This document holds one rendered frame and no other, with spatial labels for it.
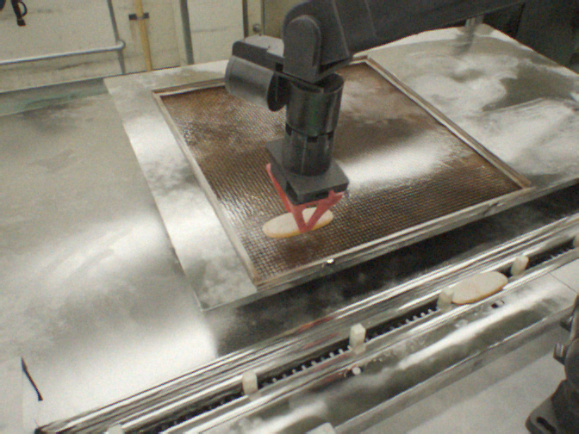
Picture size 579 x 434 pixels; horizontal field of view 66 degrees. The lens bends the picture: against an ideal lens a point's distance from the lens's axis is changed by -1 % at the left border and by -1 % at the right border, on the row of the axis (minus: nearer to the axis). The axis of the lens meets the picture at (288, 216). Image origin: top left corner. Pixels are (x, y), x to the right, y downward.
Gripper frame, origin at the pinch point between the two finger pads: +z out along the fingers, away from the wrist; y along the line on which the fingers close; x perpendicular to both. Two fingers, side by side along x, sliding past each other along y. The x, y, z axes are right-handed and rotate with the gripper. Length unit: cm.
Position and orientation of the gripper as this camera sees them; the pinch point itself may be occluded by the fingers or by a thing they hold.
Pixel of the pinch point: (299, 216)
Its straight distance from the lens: 59.5
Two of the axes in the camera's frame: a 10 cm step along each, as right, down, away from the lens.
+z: -0.7, 7.2, 6.9
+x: 9.1, -2.4, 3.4
